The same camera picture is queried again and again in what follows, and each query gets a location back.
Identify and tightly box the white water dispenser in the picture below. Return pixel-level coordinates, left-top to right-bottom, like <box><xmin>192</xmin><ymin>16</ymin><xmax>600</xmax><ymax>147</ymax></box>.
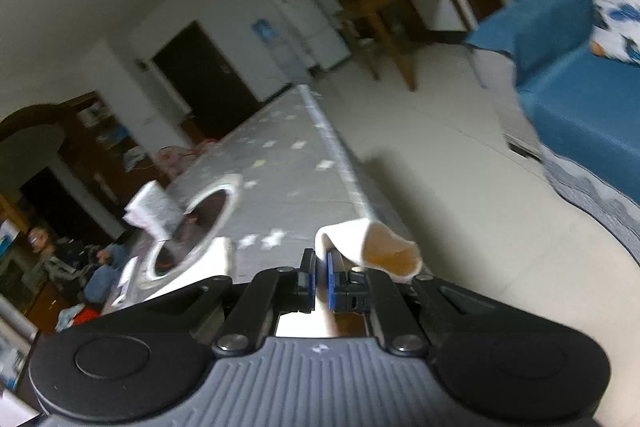
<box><xmin>272</xmin><ymin>39</ymin><xmax>306</xmax><ymax>82</ymax></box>

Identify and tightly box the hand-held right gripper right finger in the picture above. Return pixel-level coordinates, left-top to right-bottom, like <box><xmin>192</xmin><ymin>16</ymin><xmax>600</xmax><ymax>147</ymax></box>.
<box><xmin>325</xmin><ymin>247</ymin><xmax>501</xmax><ymax>357</ymax></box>

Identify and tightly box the red plastic stool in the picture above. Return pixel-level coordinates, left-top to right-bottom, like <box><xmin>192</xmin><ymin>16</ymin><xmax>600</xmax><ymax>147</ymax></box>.
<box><xmin>72</xmin><ymin>304</ymin><xmax>103</xmax><ymax>325</ymax></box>

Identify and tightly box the light blue cloth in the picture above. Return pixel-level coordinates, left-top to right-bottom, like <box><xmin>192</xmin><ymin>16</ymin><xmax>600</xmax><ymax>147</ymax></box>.
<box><xmin>55</xmin><ymin>306</ymin><xmax>81</xmax><ymax>332</ymax></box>

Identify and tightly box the white tissue pack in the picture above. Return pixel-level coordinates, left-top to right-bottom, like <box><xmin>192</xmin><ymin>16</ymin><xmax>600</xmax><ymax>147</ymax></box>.
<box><xmin>123</xmin><ymin>181</ymin><xmax>182</xmax><ymax>240</ymax></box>

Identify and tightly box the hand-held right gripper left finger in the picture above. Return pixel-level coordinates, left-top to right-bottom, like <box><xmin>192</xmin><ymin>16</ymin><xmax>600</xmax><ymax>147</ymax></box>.
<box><xmin>145</xmin><ymin>249</ymin><xmax>317</xmax><ymax>355</ymax></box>

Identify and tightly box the blue water bottle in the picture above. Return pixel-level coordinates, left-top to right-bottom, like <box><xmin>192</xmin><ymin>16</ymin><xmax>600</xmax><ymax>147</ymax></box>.
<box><xmin>251</xmin><ymin>18</ymin><xmax>281</xmax><ymax>48</ymax></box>

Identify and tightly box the butterfly print cushion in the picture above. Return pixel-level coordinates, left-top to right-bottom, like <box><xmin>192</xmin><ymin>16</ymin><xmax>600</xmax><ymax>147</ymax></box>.
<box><xmin>590</xmin><ymin>0</ymin><xmax>640</xmax><ymax>65</ymax></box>

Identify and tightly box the round built-in induction cooker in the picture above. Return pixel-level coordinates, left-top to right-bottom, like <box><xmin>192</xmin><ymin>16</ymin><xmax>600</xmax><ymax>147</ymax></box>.
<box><xmin>141</xmin><ymin>174</ymin><xmax>244</xmax><ymax>290</ymax></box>

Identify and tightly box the white refrigerator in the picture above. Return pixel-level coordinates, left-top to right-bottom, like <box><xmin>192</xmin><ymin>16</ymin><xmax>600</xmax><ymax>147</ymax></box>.
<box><xmin>270</xmin><ymin>0</ymin><xmax>352</xmax><ymax>70</ymax></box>

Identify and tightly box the blue sofa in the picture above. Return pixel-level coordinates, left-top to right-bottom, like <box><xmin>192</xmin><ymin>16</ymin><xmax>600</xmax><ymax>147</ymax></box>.
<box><xmin>465</xmin><ymin>0</ymin><xmax>640</xmax><ymax>265</ymax></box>

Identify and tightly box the arched wooden wall cabinet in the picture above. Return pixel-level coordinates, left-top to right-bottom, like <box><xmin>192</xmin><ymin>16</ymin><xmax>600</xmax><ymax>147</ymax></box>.
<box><xmin>0</xmin><ymin>92</ymin><xmax>166</xmax><ymax>333</ymax></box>

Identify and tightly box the dark wooden door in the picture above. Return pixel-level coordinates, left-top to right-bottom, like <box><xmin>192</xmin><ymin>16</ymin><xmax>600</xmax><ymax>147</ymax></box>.
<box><xmin>151</xmin><ymin>21</ymin><xmax>261</xmax><ymax>140</ymax></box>

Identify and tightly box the cream hoodie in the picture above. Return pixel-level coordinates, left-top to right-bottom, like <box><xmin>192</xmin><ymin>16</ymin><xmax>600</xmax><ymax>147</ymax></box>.
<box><xmin>165</xmin><ymin>218</ymin><xmax>425</xmax><ymax>339</ymax></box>

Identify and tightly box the white remote control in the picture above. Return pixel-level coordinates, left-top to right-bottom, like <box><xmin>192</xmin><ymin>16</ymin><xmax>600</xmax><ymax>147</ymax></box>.
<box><xmin>111</xmin><ymin>256</ymin><xmax>141</xmax><ymax>308</ymax></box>

